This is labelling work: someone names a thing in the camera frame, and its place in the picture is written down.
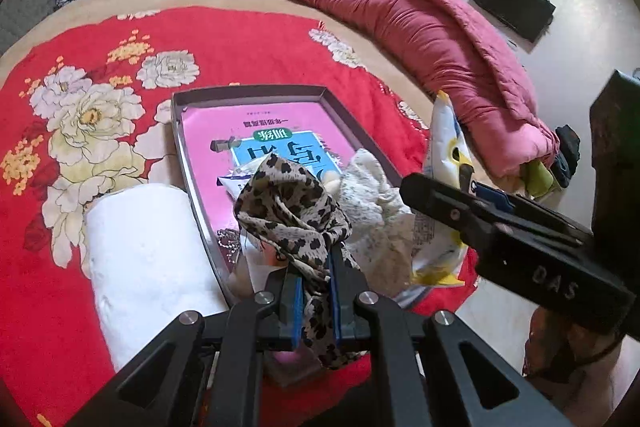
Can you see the yellow white plastic packet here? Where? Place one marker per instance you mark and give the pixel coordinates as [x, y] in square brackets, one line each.
[442, 142]

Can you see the white floral cloth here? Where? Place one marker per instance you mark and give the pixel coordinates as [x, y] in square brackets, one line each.
[375, 217]

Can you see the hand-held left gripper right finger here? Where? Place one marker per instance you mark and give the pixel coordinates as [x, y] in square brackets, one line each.
[334, 302]

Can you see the silver toy crown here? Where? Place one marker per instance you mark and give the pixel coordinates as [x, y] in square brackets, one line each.
[227, 244]

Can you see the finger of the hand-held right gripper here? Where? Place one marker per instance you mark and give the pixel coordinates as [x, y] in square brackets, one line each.
[492, 197]
[440, 202]

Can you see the leopard print cloth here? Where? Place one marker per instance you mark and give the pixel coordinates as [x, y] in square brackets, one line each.
[290, 207]

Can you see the pink quilt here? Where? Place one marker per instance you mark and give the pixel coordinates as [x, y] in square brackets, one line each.
[415, 32]

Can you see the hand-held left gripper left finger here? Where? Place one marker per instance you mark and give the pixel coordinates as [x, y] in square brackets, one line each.
[297, 307]

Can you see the yellow green cloth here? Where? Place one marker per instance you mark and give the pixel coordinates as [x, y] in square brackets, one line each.
[540, 177]

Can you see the black wall television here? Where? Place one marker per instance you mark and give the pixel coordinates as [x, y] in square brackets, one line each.
[512, 2]

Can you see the white toilet paper roll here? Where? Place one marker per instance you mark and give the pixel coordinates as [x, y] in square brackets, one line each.
[145, 257]

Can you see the red floral blanket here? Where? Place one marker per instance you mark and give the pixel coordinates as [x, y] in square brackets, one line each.
[65, 187]

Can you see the dark clothing pile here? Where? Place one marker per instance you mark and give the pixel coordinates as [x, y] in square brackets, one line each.
[567, 152]

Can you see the shallow box with pink lining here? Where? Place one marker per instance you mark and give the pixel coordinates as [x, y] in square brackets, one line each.
[225, 127]

